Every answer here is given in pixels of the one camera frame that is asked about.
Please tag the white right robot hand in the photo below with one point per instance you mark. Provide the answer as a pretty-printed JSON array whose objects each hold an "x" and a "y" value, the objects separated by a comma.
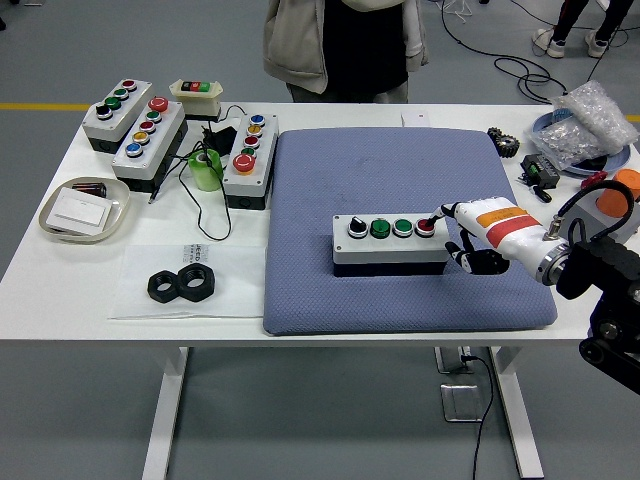
[{"x": 505, "y": 230}]

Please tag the white four-button control box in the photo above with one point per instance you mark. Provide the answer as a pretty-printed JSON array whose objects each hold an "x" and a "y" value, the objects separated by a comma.
[
  {"x": 390, "y": 250},
  {"x": 117, "y": 120}
]

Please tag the white five-button control box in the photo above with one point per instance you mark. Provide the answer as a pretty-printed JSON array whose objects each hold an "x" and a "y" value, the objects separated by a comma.
[
  {"x": 150, "y": 147},
  {"x": 250, "y": 182}
]

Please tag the small black connector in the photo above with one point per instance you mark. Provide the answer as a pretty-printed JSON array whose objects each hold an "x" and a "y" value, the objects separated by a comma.
[{"x": 542, "y": 194}]

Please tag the black electronic module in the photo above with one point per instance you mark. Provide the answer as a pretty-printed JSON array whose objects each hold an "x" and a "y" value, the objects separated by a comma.
[{"x": 540, "y": 170}]

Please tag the black metal gear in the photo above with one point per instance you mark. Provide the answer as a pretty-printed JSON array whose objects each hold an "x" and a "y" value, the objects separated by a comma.
[{"x": 505, "y": 145}]

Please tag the grey flat box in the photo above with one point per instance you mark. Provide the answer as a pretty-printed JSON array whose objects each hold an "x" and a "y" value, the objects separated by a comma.
[{"x": 590, "y": 215}]

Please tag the small red part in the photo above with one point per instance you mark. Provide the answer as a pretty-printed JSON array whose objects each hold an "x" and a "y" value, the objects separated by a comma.
[{"x": 592, "y": 180}]

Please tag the clear bag of small parts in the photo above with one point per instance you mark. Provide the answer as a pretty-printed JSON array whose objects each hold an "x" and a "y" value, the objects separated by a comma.
[{"x": 565, "y": 140}]

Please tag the blue plate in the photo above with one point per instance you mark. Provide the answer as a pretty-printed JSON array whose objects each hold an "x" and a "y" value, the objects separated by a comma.
[{"x": 542, "y": 122}]

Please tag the orange cylinder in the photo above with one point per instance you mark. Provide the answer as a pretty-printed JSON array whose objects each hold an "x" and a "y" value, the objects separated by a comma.
[{"x": 629, "y": 176}]

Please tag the blue-grey padded mat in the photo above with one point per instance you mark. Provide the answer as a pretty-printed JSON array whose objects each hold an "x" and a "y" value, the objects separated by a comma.
[{"x": 375, "y": 175}]

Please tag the small white card box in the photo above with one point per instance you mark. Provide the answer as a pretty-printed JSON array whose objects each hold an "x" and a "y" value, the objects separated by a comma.
[{"x": 415, "y": 119}]

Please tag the clear bubble wrap bag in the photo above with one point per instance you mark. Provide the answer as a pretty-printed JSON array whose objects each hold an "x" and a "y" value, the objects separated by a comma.
[{"x": 600, "y": 115}]

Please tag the metal floor socket plate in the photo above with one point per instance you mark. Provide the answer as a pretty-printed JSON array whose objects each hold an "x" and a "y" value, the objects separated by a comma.
[{"x": 462, "y": 402}]

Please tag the white table leg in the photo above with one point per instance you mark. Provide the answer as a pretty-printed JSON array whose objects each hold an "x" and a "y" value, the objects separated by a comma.
[
  {"x": 520, "y": 415},
  {"x": 165, "y": 415}
]

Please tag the person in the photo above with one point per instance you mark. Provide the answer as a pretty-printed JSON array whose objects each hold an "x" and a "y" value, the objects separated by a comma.
[
  {"x": 360, "y": 50},
  {"x": 567, "y": 15}
]

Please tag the clear plastic bag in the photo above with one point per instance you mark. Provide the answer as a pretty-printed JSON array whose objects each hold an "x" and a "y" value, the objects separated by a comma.
[{"x": 235, "y": 295}]

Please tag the black hex nut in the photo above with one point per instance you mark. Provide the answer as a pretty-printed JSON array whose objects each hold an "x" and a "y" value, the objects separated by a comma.
[
  {"x": 172, "y": 295},
  {"x": 207, "y": 290}
]

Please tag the green tape roll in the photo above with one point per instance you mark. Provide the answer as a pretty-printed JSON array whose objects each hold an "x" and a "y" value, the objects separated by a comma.
[{"x": 205, "y": 175}]

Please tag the white shallow tray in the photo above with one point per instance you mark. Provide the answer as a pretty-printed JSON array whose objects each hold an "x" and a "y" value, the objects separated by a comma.
[{"x": 120, "y": 202}]

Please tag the dark brown battery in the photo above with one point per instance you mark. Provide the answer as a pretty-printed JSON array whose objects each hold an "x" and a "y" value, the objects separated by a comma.
[{"x": 92, "y": 189}]

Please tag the cream red-green switch box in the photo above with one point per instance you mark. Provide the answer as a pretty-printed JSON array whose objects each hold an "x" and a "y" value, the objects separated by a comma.
[{"x": 200, "y": 104}]

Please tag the white wall switch panel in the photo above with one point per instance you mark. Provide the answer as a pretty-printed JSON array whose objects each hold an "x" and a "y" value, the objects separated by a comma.
[{"x": 80, "y": 209}]

